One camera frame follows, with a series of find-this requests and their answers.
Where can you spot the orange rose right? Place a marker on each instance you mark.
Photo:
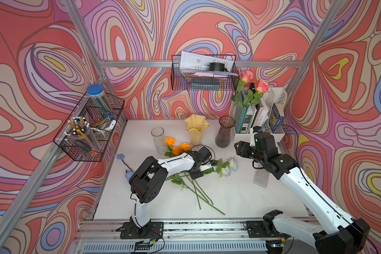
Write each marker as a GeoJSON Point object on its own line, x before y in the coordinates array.
{"type": "Point", "coordinates": [185, 147]}

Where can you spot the black tape roll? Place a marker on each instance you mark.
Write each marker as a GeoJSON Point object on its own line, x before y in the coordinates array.
{"type": "Point", "coordinates": [217, 67]}

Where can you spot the black wire wall basket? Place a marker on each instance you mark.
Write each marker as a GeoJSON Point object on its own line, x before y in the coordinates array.
{"type": "Point", "coordinates": [204, 81]}

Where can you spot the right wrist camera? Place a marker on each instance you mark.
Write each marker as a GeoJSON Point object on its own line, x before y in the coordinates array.
{"type": "Point", "coordinates": [256, 129]}

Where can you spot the orange rose back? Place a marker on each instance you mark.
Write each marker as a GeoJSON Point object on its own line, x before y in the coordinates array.
{"type": "Point", "coordinates": [170, 142]}

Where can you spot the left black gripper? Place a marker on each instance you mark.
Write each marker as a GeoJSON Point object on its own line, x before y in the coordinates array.
{"type": "Point", "coordinates": [196, 176]}

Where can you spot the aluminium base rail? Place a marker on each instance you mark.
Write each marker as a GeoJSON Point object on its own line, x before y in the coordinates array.
{"type": "Point", "coordinates": [187, 236]}

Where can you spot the pink rose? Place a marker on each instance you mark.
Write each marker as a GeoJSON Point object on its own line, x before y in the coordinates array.
{"type": "Point", "coordinates": [262, 86]}
{"type": "Point", "coordinates": [244, 78]}

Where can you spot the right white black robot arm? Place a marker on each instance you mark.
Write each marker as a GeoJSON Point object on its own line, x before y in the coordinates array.
{"type": "Point", "coordinates": [337, 233]}

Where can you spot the blue lid pencil jar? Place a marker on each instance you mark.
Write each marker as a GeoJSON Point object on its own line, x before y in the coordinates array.
{"type": "Point", "coordinates": [98, 96]}

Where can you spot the green folder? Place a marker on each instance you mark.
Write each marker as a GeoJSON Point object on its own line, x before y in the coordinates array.
{"type": "Point", "coordinates": [240, 113]}

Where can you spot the white book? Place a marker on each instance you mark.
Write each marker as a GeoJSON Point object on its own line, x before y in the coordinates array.
{"type": "Point", "coordinates": [261, 114]}

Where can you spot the white printed paper sheets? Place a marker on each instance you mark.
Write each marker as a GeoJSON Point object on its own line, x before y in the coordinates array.
{"type": "Point", "coordinates": [192, 63]}

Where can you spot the orange rose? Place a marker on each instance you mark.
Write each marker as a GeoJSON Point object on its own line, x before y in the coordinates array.
{"type": "Point", "coordinates": [185, 147]}
{"type": "Point", "coordinates": [170, 142]}
{"type": "Point", "coordinates": [176, 151]}

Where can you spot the blue small box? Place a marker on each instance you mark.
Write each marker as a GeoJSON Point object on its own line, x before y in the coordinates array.
{"type": "Point", "coordinates": [276, 117]}

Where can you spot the black wire pen basket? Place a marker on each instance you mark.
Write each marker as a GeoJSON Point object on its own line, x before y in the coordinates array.
{"type": "Point", "coordinates": [102, 128]}

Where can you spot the yellow ruffled glass vase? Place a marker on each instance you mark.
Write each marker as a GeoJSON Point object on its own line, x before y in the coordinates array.
{"type": "Point", "coordinates": [196, 126]}

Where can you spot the clear glass vase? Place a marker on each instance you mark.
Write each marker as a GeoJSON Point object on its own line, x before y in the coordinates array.
{"type": "Point", "coordinates": [158, 135]}

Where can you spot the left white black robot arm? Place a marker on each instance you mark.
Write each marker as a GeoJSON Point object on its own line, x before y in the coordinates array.
{"type": "Point", "coordinates": [146, 183]}

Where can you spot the clear cup of pens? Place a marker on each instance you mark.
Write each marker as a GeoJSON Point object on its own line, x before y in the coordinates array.
{"type": "Point", "coordinates": [80, 133]}

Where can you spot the white desktop file organizer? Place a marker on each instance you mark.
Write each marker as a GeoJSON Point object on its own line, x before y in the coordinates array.
{"type": "Point", "coordinates": [275, 95]}

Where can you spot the purple ribbed glass vase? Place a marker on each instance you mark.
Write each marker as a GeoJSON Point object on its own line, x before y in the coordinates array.
{"type": "Point", "coordinates": [226, 132]}

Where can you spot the orange rose left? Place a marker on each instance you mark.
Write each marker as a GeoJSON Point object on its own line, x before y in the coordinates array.
{"type": "Point", "coordinates": [176, 151]}

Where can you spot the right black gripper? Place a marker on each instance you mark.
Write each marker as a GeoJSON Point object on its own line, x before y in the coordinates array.
{"type": "Point", "coordinates": [242, 151]}

